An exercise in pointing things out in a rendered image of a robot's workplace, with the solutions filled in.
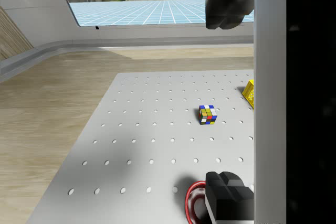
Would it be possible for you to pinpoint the yellow basket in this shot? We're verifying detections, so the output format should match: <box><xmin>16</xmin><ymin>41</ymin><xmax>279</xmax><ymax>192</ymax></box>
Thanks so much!
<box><xmin>241</xmin><ymin>79</ymin><xmax>255</xmax><ymax>110</ymax></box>

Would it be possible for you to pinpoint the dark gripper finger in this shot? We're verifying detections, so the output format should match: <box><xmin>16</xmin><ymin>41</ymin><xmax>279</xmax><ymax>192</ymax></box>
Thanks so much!
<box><xmin>205</xmin><ymin>171</ymin><xmax>255</xmax><ymax>222</ymax></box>
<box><xmin>205</xmin><ymin>0</ymin><xmax>255</xmax><ymax>30</ymax></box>

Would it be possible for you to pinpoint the red mug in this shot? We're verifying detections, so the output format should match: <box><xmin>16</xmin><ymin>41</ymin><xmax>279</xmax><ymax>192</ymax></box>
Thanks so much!
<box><xmin>184</xmin><ymin>180</ymin><xmax>211</xmax><ymax>224</ymax></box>

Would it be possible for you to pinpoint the puzzle cube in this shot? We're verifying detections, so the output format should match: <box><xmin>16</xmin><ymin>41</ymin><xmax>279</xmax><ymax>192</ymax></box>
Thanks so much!
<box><xmin>197</xmin><ymin>104</ymin><xmax>218</xmax><ymax>125</ymax></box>

